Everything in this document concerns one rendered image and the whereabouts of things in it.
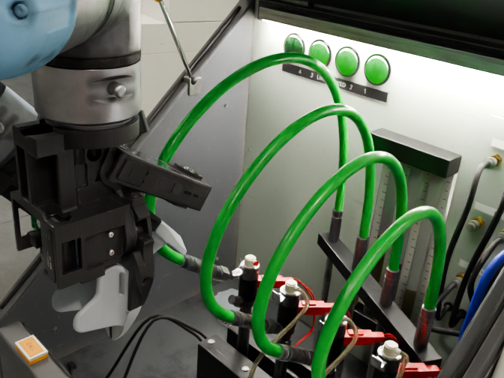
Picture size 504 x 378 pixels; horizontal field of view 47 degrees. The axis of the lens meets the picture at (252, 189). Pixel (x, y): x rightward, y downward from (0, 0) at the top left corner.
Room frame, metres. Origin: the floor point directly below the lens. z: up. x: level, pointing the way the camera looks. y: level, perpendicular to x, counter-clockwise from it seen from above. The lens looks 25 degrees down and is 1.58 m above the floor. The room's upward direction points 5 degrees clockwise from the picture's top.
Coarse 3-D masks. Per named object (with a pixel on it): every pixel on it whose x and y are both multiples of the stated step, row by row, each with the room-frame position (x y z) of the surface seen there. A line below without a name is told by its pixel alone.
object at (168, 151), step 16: (256, 64) 0.69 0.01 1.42; (272, 64) 0.71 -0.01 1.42; (304, 64) 0.76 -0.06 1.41; (320, 64) 0.77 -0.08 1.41; (224, 80) 0.66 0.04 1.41; (240, 80) 0.67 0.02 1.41; (208, 96) 0.64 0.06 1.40; (336, 96) 0.81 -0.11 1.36; (192, 112) 0.62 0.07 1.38; (176, 128) 0.61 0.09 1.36; (176, 144) 0.60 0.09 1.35; (336, 192) 0.85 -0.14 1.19; (336, 208) 0.85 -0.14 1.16; (176, 256) 0.61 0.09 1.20
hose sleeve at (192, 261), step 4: (184, 256) 0.62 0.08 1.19; (188, 256) 0.62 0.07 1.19; (192, 256) 0.63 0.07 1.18; (184, 260) 0.61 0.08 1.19; (188, 260) 0.62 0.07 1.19; (192, 260) 0.62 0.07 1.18; (196, 260) 0.63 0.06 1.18; (200, 260) 0.64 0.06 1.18; (176, 264) 0.61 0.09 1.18; (184, 264) 0.61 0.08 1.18; (188, 264) 0.62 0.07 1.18; (192, 264) 0.62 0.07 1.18; (196, 264) 0.63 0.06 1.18; (200, 264) 0.63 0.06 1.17; (184, 268) 0.62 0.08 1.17; (188, 268) 0.62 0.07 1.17; (192, 268) 0.62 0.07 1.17; (196, 268) 0.63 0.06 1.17; (216, 268) 0.65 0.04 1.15; (220, 268) 0.66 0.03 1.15; (196, 272) 0.63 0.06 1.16; (212, 272) 0.65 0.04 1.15; (216, 272) 0.65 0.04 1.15; (220, 272) 0.66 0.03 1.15; (212, 276) 0.65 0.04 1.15; (216, 276) 0.65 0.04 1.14
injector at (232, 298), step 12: (240, 264) 0.71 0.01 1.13; (240, 276) 0.70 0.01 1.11; (252, 276) 0.70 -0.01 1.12; (240, 288) 0.70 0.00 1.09; (252, 288) 0.70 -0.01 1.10; (228, 300) 0.69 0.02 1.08; (240, 300) 0.69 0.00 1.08; (252, 300) 0.70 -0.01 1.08; (240, 336) 0.70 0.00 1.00; (240, 348) 0.70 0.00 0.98
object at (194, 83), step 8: (160, 0) 0.97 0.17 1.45; (168, 16) 0.98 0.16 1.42; (168, 24) 0.99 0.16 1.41; (176, 40) 1.00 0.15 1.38; (184, 56) 1.01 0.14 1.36; (184, 64) 1.01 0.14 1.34; (184, 80) 1.02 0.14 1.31; (192, 80) 1.01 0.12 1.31; (200, 80) 1.03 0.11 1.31; (192, 88) 1.02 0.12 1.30; (200, 88) 1.03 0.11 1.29
